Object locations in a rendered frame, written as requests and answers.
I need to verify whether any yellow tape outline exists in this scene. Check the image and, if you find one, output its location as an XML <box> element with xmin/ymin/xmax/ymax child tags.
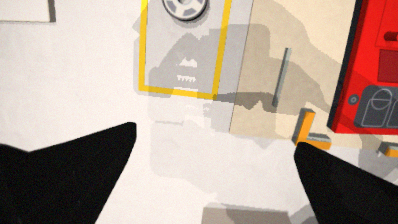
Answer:
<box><xmin>139</xmin><ymin>0</ymin><xmax>232</xmax><ymax>100</ymax></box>

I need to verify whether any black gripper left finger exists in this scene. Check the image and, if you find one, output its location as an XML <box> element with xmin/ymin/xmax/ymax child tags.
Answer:
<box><xmin>0</xmin><ymin>122</ymin><xmax>137</xmax><ymax>224</ymax></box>

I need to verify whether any black rubber tyre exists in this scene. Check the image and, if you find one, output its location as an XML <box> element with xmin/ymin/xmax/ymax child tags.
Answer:
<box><xmin>162</xmin><ymin>0</ymin><xmax>208</xmax><ymax>21</ymax></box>

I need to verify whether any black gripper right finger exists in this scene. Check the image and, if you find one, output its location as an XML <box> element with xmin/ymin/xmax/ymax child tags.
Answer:
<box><xmin>293</xmin><ymin>141</ymin><xmax>398</xmax><ymax>224</ymax></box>

